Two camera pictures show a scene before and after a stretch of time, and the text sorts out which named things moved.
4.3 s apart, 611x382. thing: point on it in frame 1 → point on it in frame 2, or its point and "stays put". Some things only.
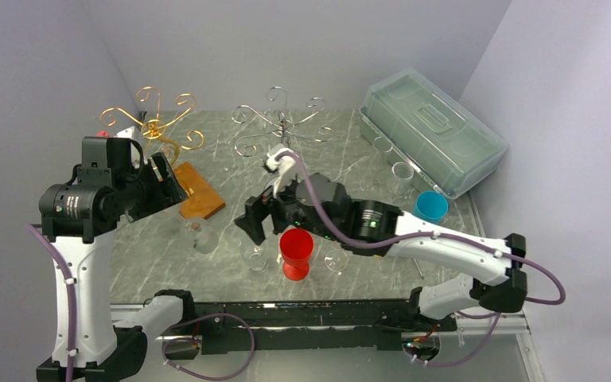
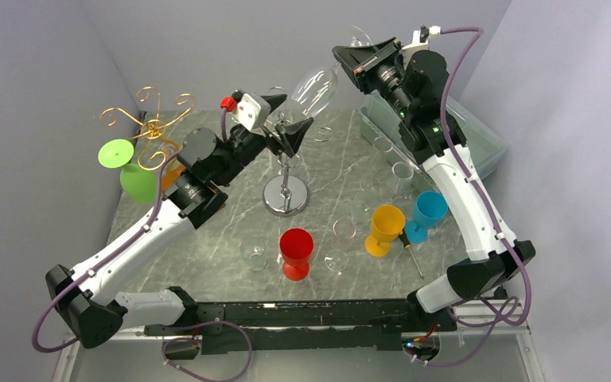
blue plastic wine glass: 430,207 stays put
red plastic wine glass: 296,247 stays put
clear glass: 254,256 stays put
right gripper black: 257,208 → 356,60
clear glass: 200,231 → 315,87
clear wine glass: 370,181 stays put
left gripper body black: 157,194 → 271,142
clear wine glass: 402,177 stays put
